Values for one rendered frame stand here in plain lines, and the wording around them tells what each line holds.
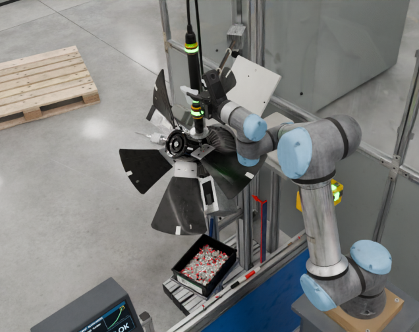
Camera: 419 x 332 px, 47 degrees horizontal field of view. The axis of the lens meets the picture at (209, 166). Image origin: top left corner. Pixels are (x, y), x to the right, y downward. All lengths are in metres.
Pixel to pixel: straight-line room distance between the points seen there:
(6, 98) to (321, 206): 3.81
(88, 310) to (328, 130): 0.80
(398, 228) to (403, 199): 0.17
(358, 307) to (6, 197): 2.86
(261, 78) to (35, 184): 2.27
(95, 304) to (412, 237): 1.50
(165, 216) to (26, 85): 3.17
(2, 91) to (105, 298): 3.62
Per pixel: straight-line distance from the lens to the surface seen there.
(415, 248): 2.41
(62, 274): 3.17
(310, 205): 1.27
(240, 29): 2.26
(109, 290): 1.44
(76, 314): 1.42
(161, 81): 2.05
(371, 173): 2.32
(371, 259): 1.45
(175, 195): 1.91
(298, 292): 2.34
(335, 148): 1.22
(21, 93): 4.76
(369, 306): 1.58
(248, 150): 1.55
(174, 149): 1.90
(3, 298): 3.21
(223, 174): 1.76
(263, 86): 2.05
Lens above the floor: 2.38
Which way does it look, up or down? 41 degrees down
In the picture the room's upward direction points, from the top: 5 degrees counter-clockwise
